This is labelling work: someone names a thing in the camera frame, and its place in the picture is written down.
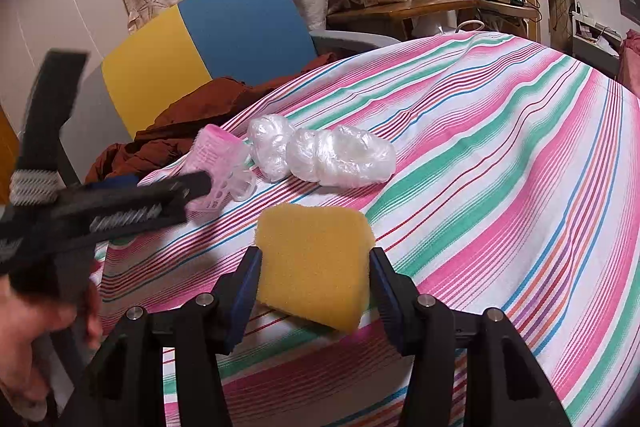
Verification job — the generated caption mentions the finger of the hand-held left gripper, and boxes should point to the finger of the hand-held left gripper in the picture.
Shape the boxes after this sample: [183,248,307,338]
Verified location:
[92,202,190,248]
[65,171,213,208]

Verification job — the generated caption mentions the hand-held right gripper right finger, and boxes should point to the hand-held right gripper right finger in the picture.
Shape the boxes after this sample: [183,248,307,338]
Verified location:
[369,247,571,427]

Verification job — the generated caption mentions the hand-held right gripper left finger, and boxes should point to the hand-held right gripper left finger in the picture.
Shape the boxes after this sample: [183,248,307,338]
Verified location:
[75,247,264,427]

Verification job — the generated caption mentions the yellow sponge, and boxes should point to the yellow sponge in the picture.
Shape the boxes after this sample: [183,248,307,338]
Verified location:
[255,205,376,334]

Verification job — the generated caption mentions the person's left hand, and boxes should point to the person's left hand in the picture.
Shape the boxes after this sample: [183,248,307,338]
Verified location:
[0,279,103,408]

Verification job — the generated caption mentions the wooden wardrobe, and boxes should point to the wooden wardrobe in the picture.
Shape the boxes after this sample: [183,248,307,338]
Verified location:
[0,107,21,202]

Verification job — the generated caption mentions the dark red jacket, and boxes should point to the dark red jacket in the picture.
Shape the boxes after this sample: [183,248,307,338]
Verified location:
[85,52,341,185]

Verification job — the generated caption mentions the clear plastic shower cap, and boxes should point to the clear plastic shower cap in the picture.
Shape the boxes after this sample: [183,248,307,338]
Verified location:
[248,113,297,182]
[286,125,397,185]

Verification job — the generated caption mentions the striped pink green tablecloth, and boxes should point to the striped pink green tablecloth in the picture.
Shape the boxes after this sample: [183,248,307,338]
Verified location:
[92,31,640,427]

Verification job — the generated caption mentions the grey yellow blue chair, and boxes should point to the grey yellow blue chair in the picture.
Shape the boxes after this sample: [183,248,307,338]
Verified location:
[50,0,401,188]

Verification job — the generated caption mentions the wooden desk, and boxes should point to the wooden desk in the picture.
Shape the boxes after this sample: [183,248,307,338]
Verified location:
[325,0,541,42]

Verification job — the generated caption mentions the pink cloth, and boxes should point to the pink cloth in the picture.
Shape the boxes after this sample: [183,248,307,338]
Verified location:
[617,29,640,95]

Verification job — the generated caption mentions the white shelf unit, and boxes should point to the white shelf unit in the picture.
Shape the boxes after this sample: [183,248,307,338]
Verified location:
[570,0,626,62]

